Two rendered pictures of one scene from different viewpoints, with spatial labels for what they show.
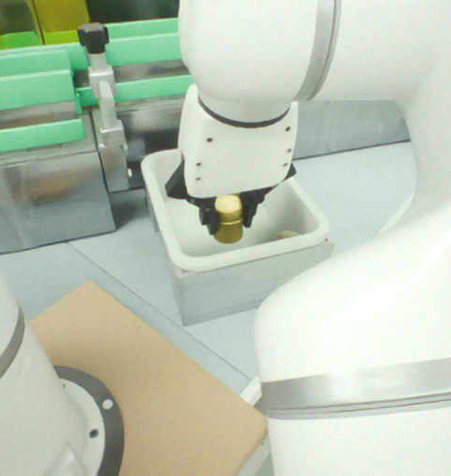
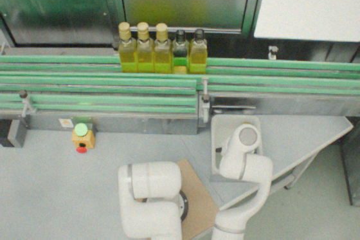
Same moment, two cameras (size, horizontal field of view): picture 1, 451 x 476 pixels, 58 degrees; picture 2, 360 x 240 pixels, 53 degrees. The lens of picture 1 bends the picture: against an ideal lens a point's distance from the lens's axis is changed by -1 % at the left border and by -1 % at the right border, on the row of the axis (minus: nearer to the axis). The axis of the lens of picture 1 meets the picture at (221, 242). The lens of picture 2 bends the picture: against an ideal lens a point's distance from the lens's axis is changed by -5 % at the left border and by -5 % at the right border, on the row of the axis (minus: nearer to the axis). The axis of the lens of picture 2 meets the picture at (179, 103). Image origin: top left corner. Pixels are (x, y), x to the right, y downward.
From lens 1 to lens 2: 0.92 m
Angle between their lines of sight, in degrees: 20
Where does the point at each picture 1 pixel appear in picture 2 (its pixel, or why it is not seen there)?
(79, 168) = (190, 121)
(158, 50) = (228, 80)
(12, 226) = (163, 129)
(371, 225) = (290, 159)
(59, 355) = not seen: hidden behind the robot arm
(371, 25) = (248, 179)
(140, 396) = (194, 201)
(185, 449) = (202, 217)
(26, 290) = (164, 152)
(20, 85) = (180, 101)
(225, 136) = not seen: hidden behind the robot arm
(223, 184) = not seen: hidden behind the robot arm
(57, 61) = (191, 83)
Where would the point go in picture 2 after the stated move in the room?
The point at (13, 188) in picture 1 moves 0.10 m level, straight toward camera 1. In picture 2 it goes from (168, 122) to (173, 147)
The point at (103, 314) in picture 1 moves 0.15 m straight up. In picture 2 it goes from (188, 172) to (189, 155)
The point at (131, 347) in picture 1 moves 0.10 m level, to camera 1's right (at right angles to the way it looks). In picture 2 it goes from (194, 186) to (222, 195)
